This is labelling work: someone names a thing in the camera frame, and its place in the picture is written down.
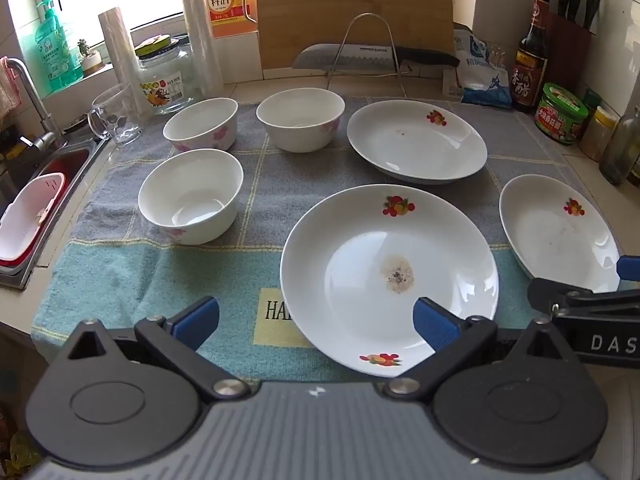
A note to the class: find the clear glass mug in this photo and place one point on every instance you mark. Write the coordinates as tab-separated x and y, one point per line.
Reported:
117	117

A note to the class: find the red basin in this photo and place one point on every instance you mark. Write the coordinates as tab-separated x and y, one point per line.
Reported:
72	165

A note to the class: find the white and blue salt bag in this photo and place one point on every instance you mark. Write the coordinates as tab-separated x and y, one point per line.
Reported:
482	82

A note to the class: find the grey and teal checked towel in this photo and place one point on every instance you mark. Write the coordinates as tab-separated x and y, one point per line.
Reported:
150	280

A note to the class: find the red-cap glass bottle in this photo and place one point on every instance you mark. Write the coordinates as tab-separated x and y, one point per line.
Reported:
622	147

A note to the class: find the dark vinegar bottle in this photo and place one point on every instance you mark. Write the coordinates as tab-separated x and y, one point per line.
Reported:
531	70

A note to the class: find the yellow-lid spice jar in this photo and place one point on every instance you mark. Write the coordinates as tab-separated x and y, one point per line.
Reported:
599	132

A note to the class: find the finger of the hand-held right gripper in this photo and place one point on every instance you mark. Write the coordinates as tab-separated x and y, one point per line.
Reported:
550	292
630	270

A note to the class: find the metal faucet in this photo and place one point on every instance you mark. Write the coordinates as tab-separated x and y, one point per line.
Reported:
30	90

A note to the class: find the dark red knife block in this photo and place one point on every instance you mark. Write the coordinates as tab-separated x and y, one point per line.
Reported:
565	45

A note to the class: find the steel sink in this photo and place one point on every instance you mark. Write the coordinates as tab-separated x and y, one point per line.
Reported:
20	160

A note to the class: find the green dish soap bottle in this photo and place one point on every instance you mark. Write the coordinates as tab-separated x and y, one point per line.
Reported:
57	50

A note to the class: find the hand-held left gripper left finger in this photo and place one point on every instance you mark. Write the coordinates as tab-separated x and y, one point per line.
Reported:
195	322

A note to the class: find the white pink-flower bowl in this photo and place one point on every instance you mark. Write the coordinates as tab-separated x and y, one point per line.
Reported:
300	115
190	195
200	125

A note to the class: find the glass jar with green lid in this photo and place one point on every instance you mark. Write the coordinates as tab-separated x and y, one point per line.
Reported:
167	80

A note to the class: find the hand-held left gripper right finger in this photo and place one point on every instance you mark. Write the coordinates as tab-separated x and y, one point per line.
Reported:
435	325

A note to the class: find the pink cloth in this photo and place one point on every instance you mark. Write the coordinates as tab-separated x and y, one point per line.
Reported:
7	90

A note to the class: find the green-lid sauce jar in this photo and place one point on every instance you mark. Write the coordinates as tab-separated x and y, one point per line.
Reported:
560	115

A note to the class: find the white and pink plastic basket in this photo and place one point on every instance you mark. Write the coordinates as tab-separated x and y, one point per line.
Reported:
25	220

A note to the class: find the clear plastic wrap roll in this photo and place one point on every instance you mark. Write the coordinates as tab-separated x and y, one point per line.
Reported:
200	25
120	55

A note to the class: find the dark green-lid jar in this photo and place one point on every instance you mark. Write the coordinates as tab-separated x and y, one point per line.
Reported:
592	102

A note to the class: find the small potted plant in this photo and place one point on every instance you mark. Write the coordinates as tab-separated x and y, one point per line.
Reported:
90	60

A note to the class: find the white stained fruit-print plate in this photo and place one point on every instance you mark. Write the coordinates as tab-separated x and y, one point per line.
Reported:
360	245

